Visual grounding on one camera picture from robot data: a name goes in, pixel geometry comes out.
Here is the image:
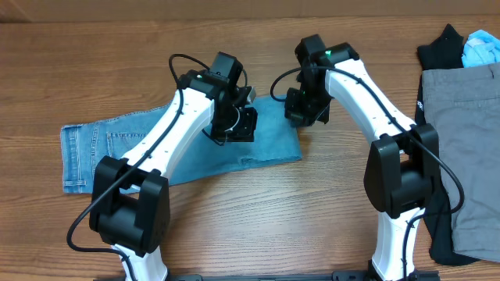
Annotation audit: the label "grey shorts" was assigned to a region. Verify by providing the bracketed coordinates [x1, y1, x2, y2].
[422, 63, 499, 261]

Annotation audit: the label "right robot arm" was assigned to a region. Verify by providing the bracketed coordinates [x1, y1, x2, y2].
[284, 34, 440, 280]

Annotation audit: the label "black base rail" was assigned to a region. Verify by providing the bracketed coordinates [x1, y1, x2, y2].
[94, 271, 441, 281]

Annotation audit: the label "light blue crumpled cloth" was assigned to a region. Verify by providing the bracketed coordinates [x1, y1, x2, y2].
[462, 30, 499, 68]

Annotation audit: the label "black garment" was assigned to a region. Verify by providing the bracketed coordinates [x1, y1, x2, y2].
[417, 24, 477, 266]

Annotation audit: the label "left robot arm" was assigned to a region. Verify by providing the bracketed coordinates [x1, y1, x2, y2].
[89, 52, 258, 280]

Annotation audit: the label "light blue denim jeans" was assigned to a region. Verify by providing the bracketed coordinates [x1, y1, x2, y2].
[60, 97, 302, 194]

